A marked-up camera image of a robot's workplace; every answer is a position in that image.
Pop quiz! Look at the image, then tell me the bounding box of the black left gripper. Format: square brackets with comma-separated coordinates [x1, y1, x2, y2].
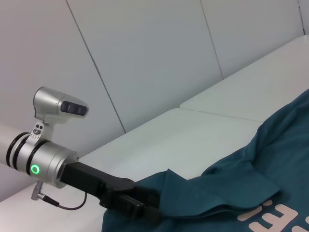
[60, 162, 161, 223]

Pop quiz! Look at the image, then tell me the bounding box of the teal T-shirt with FREE print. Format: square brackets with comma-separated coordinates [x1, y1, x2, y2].
[101, 88, 309, 232]

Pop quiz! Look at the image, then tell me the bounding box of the left gripper cable with plugs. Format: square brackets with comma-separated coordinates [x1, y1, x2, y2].
[30, 182, 87, 210]

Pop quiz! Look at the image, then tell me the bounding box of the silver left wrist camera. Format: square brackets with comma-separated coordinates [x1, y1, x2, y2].
[31, 86, 89, 147]

